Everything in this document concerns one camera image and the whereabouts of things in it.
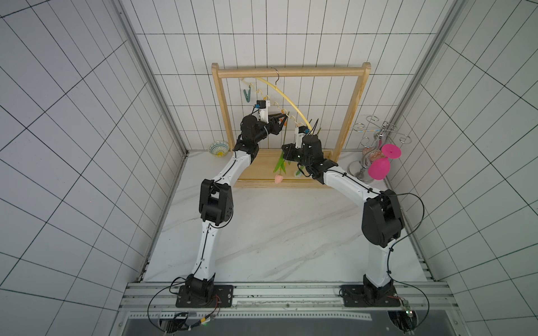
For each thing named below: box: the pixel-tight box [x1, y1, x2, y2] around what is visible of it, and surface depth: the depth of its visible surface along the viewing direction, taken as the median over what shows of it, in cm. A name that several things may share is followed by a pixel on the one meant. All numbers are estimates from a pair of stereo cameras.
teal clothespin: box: [243, 85, 252, 103], surface depth 94 cm
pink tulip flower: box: [273, 112, 291, 185], surface depth 90 cm
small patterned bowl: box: [208, 140, 230, 158], surface depth 120 cm
